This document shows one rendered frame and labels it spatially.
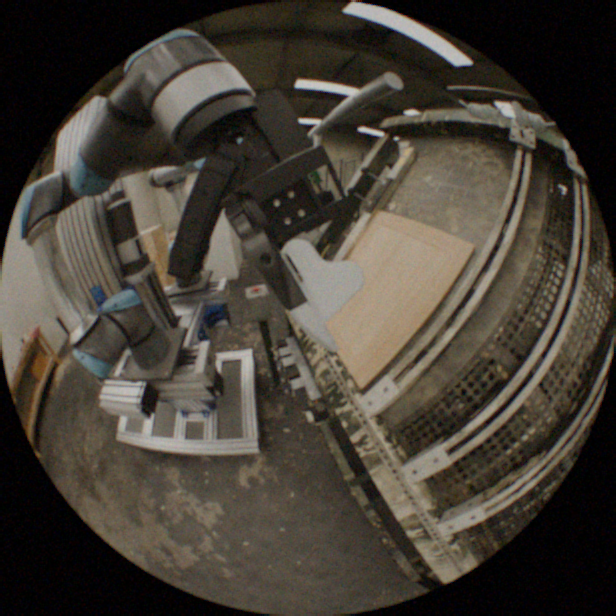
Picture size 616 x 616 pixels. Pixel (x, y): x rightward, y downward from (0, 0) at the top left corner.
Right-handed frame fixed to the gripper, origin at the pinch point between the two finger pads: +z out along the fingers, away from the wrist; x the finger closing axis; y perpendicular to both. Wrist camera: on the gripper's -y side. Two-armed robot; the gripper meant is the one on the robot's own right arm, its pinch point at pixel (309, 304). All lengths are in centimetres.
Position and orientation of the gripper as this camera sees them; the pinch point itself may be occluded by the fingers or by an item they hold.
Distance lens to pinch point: 20.8
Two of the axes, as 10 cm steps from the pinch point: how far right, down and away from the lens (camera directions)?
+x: -2.3, -6.0, 7.7
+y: 8.6, -4.9, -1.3
